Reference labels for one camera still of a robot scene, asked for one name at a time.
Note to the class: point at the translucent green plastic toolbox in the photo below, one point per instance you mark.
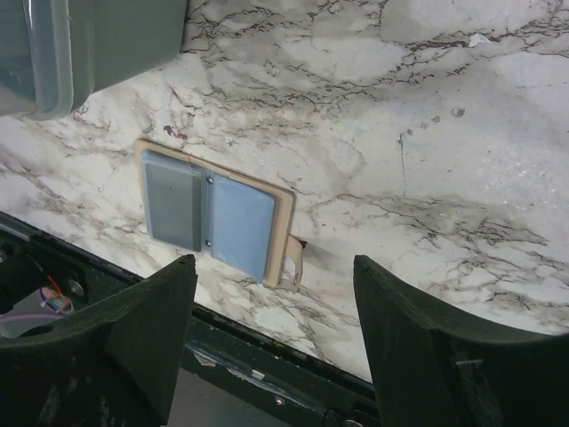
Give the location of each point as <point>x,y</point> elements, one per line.
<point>55,54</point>

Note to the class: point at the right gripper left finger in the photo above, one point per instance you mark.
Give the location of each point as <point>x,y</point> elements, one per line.
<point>113,363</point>

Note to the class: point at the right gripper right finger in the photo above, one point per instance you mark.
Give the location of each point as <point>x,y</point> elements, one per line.
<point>433,364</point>

